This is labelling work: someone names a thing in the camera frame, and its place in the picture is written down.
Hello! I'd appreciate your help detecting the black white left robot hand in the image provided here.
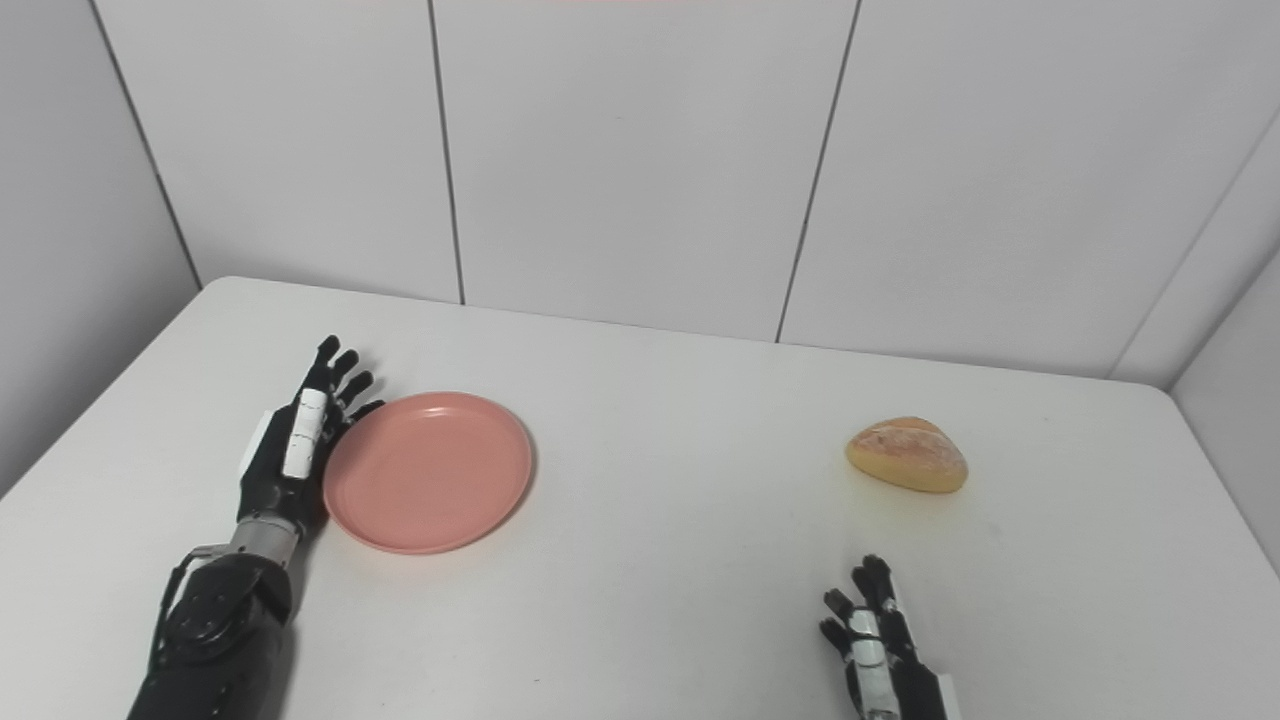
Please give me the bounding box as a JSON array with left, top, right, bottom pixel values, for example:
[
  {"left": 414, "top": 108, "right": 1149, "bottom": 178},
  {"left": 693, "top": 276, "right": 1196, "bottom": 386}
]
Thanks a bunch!
[{"left": 236, "top": 335, "right": 386, "bottom": 536}]

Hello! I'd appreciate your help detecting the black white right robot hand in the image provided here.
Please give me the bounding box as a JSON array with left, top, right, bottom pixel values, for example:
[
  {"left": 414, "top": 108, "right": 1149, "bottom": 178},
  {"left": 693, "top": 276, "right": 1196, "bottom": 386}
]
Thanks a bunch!
[{"left": 819, "top": 555, "right": 963, "bottom": 720}]

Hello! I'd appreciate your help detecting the pink round plate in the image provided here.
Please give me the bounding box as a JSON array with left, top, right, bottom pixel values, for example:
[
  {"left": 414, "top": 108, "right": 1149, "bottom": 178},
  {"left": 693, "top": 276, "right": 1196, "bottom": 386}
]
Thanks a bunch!
[{"left": 322, "top": 391, "right": 534, "bottom": 556}]

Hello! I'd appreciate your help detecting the golden bread roll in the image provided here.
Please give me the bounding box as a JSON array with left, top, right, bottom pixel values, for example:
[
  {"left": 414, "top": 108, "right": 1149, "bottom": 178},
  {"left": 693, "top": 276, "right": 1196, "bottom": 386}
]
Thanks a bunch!
[{"left": 845, "top": 416, "right": 970, "bottom": 495}]

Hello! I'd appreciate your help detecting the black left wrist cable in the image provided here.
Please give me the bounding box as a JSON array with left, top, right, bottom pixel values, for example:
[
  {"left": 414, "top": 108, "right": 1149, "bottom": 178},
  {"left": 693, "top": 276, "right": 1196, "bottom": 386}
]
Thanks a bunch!
[{"left": 150, "top": 545, "right": 231, "bottom": 671}]

